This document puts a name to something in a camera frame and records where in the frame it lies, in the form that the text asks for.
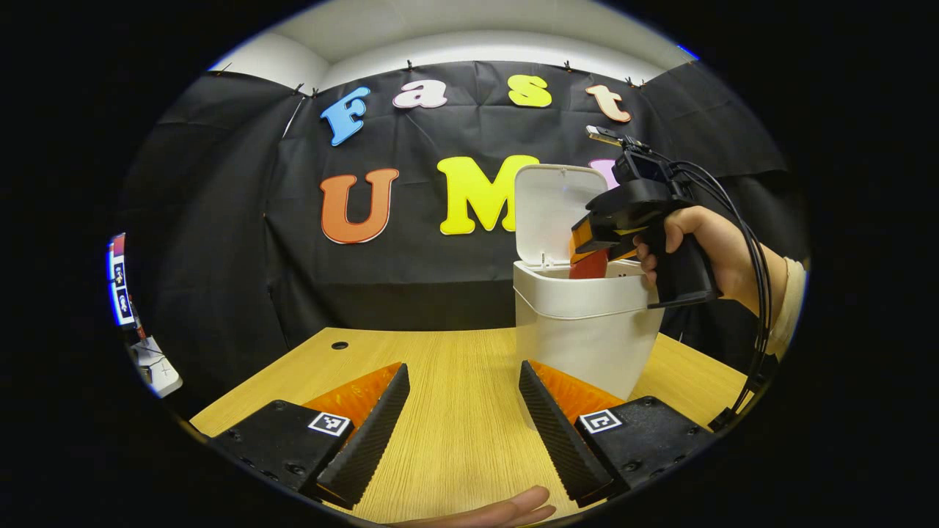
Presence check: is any wooden desktop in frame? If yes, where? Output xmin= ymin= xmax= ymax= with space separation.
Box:
xmin=189 ymin=326 xmax=749 ymax=528

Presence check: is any white desktop garbage bin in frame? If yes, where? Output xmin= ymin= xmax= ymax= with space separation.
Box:
xmin=512 ymin=164 xmax=665 ymax=430

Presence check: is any black backdrop cloth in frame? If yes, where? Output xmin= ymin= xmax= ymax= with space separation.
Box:
xmin=117 ymin=59 xmax=811 ymax=397

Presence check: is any red pop can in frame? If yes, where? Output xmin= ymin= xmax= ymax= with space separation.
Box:
xmin=569 ymin=248 xmax=610 ymax=280

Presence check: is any white side table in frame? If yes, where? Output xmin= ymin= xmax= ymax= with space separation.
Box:
xmin=131 ymin=337 xmax=184 ymax=398

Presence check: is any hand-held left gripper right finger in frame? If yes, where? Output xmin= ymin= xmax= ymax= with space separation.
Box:
xmin=518 ymin=359 xmax=716 ymax=508

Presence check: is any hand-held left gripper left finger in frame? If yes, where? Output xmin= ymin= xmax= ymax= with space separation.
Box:
xmin=209 ymin=362 xmax=412 ymax=510

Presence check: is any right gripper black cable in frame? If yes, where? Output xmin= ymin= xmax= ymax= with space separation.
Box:
xmin=585 ymin=125 xmax=775 ymax=433

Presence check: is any computer monitor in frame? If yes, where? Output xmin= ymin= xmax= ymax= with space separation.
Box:
xmin=108 ymin=233 xmax=136 ymax=327

